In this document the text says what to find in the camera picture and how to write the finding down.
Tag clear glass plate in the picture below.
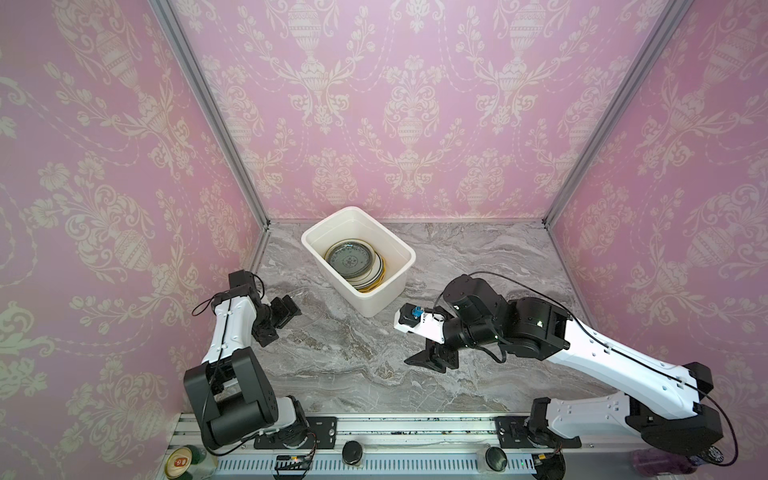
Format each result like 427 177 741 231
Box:
324 239 375 279

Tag yellow white-dotted scalloped plate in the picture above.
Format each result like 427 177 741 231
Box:
359 257 387 293

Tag white plate with clover emblem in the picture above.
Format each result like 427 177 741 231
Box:
349 253 385 291

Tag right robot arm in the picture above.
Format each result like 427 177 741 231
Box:
394 272 723 456

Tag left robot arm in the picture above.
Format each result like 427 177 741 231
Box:
183 270 309 457

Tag white plastic bin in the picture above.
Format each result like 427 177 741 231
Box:
301 206 416 318

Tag right black knob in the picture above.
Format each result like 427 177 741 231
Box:
478 446 508 473

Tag black knob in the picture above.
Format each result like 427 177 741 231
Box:
342 440 364 467
478 446 508 473

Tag left black knob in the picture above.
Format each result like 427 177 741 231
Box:
342 440 364 467

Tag green drink can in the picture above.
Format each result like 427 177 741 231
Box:
163 445 210 480

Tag purple plastic bottle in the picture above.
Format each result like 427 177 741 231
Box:
630 446 725 478

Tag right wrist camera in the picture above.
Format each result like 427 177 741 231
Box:
393 303 451 344

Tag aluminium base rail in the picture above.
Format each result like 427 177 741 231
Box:
157 411 668 479

